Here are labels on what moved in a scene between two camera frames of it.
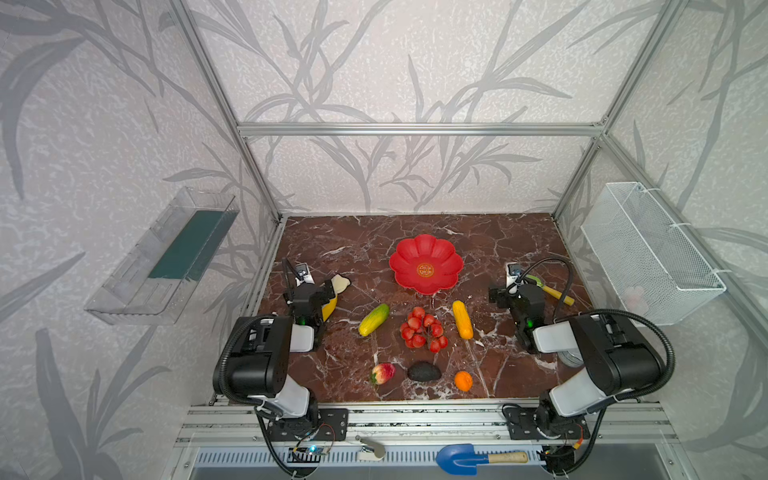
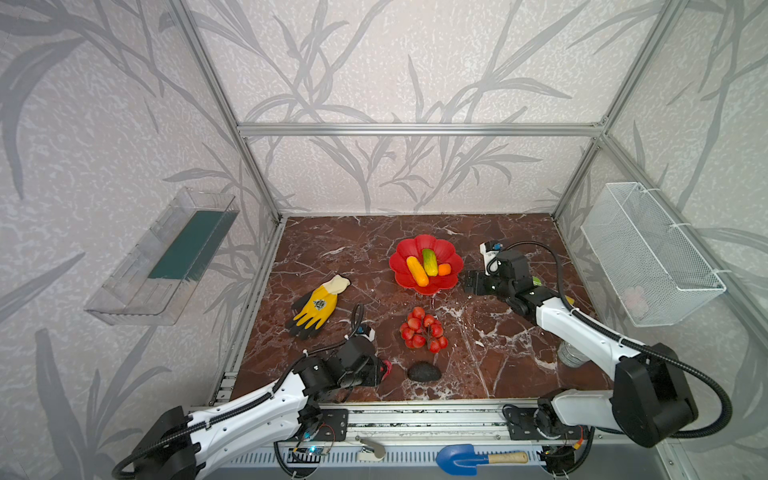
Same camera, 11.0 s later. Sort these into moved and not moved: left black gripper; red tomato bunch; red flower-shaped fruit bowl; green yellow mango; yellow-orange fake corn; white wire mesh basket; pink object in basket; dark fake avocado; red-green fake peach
Moved: yellow-orange fake corn; left black gripper; green yellow mango
Not moved: dark fake avocado; red-green fake peach; pink object in basket; red tomato bunch; white wire mesh basket; red flower-shaped fruit bowl
